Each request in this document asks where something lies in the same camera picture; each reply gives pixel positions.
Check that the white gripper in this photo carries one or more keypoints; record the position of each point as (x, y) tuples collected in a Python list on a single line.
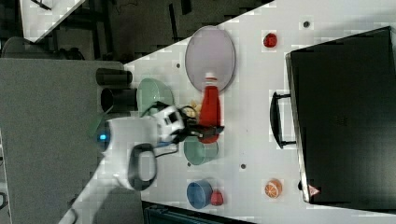
[(171, 124)]

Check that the red ketchup bottle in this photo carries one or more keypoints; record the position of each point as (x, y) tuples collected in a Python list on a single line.
[(210, 106)]

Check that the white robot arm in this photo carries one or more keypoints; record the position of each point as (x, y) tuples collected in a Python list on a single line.
[(128, 138)]

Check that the grey round plate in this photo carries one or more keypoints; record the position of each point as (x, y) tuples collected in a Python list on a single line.
[(210, 50)]

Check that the yellow toy food pieces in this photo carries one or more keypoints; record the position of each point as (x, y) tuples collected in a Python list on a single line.
[(194, 109)]

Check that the green metal pot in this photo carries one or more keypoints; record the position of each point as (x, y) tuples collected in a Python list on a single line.
[(198, 153)]

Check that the blue cup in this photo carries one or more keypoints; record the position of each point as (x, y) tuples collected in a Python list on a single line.
[(199, 193)]

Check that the light green bowl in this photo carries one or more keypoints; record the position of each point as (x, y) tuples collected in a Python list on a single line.
[(150, 91)]

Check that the red toy strawberry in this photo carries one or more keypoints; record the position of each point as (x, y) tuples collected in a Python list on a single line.
[(216, 198)]

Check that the black cylinder lower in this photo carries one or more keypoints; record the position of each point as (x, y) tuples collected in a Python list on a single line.
[(118, 100)]

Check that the black cylinder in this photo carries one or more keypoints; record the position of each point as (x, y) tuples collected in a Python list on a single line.
[(113, 77), (118, 100)]

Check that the orange slice toy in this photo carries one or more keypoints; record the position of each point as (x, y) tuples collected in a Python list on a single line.
[(273, 188)]

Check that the dark crate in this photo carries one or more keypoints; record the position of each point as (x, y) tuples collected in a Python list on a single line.
[(161, 215)]

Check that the black cylinder upper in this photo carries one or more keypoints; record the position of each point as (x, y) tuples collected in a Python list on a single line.
[(113, 77)]

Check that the red toy tomato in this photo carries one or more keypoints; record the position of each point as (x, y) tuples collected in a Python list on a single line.
[(270, 40)]

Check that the black oven with handle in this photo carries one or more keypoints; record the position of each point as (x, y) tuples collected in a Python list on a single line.
[(342, 95)]

